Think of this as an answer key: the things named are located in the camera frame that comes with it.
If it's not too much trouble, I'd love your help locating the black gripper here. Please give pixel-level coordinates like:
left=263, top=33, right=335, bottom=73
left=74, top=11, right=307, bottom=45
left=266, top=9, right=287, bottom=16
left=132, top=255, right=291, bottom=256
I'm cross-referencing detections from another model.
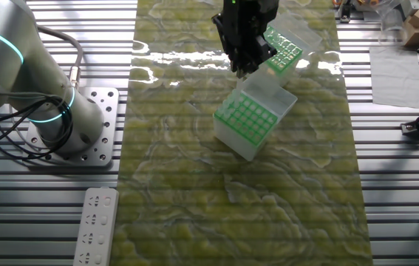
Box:
left=211, top=0, right=279, bottom=78

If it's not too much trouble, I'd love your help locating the green rack pipette tip box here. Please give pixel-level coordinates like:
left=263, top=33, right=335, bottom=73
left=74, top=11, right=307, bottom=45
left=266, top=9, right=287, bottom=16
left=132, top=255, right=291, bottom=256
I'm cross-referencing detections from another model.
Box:
left=212, top=71, right=299, bottom=163
left=257, top=13, right=323, bottom=89

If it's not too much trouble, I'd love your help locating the clear plastic cup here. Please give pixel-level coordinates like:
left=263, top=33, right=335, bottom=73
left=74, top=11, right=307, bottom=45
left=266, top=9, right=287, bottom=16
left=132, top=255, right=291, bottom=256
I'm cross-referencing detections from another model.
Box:
left=376, top=0, right=409, bottom=47

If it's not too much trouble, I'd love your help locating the white paper sheet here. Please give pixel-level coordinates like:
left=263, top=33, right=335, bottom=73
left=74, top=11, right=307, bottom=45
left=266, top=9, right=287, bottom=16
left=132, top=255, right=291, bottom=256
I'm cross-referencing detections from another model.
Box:
left=369, top=46, right=419, bottom=110

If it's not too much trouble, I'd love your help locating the green marble pattern mat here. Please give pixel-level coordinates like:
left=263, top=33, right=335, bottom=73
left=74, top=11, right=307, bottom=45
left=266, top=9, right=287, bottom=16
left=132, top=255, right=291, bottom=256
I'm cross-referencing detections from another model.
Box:
left=109, top=0, right=375, bottom=266

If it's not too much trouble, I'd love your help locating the white power strip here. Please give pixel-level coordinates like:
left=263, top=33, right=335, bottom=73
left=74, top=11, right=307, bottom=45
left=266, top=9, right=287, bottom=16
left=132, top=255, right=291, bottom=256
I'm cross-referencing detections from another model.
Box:
left=72, top=187, right=120, bottom=266

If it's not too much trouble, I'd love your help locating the silver perforated base plate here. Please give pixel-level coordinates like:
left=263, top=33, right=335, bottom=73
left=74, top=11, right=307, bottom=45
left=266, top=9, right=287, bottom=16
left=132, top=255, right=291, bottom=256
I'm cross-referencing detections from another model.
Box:
left=20, top=86, right=120, bottom=167

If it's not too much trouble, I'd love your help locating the thick grey cable with connector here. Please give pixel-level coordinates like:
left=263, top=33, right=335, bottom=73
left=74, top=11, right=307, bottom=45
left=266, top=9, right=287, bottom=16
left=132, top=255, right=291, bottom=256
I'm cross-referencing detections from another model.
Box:
left=30, top=21, right=84, bottom=92

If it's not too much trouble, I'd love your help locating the black base cable bundle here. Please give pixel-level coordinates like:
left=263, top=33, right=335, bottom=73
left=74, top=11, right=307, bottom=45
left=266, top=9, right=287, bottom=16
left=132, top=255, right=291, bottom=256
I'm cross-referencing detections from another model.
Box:
left=0, top=88, right=79, bottom=160

